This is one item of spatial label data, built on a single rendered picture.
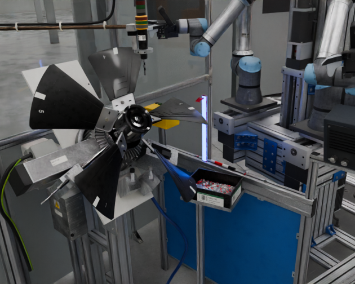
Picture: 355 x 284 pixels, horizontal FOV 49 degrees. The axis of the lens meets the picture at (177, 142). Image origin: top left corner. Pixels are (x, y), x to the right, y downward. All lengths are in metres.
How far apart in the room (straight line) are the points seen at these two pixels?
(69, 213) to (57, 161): 0.41
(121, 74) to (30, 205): 0.97
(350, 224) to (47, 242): 1.85
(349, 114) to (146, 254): 1.70
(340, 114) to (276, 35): 4.20
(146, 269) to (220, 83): 2.72
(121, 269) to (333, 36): 1.31
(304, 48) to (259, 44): 3.49
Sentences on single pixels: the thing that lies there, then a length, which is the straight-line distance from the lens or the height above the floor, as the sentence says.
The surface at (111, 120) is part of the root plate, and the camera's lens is 1.43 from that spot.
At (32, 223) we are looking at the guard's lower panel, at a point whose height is 0.50.
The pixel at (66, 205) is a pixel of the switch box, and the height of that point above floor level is 0.81.
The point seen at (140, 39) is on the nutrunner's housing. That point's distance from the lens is 1.42.
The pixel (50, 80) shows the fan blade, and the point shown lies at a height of 1.39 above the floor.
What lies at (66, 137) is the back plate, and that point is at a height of 1.12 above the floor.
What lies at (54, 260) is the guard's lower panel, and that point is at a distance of 2.44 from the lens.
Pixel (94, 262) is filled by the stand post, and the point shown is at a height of 0.39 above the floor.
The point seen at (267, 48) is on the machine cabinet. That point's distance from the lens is 5.53.
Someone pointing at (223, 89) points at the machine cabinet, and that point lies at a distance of 4.71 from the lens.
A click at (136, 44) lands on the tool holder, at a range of 1.43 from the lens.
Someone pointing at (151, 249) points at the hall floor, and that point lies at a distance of 2.70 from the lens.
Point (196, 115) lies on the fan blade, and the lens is 1.63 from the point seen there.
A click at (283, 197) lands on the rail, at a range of 1.68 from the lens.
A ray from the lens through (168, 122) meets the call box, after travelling 1.93.
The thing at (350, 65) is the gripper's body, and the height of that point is 1.42.
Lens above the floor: 1.70
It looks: 24 degrees down
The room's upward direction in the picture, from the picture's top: 2 degrees counter-clockwise
